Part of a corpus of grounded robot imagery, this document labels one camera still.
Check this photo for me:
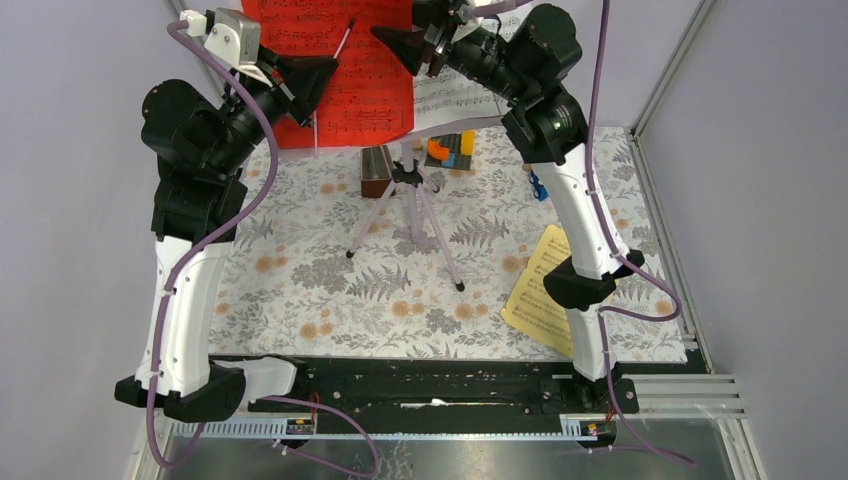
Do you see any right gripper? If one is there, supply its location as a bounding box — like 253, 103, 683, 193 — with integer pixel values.
368, 0, 532, 106

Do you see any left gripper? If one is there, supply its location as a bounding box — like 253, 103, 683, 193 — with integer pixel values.
207, 44, 340, 176

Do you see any white sheet music page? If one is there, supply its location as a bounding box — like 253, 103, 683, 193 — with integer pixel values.
411, 13, 525, 134

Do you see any pink music stand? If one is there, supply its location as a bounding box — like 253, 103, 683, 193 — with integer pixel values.
251, 0, 531, 294

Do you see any yellow sheet music page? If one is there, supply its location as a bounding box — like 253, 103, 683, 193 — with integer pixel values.
501, 224, 574, 358

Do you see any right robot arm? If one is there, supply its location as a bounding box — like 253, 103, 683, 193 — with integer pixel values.
371, 1, 645, 412

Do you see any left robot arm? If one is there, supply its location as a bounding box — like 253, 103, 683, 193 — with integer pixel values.
115, 48, 339, 423

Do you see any orange curved brick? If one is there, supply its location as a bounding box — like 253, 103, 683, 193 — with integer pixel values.
427, 137, 451, 163

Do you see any dark grey brick baseplate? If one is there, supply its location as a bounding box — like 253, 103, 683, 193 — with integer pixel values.
425, 130, 476, 171

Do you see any brown metronome box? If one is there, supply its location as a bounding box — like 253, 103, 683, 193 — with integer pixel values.
360, 145, 394, 199

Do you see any yellow toy brick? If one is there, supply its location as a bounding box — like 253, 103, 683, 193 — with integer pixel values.
460, 130, 476, 157

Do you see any blue toy brick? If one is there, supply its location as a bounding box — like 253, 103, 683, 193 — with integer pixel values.
441, 154, 457, 168

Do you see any blue toy car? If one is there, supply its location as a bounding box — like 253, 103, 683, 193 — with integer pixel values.
528, 171, 548, 202

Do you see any floral table mat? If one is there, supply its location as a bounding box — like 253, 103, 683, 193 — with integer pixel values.
207, 124, 690, 364

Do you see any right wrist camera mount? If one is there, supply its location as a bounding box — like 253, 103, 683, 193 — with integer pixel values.
455, 0, 510, 25

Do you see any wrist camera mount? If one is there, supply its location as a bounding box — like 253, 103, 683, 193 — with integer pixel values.
179, 8, 273, 87
455, 0, 510, 25

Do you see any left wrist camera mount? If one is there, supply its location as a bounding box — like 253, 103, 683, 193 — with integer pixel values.
179, 8, 273, 87

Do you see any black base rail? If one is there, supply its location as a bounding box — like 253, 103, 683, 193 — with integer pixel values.
245, 354, 641, 437

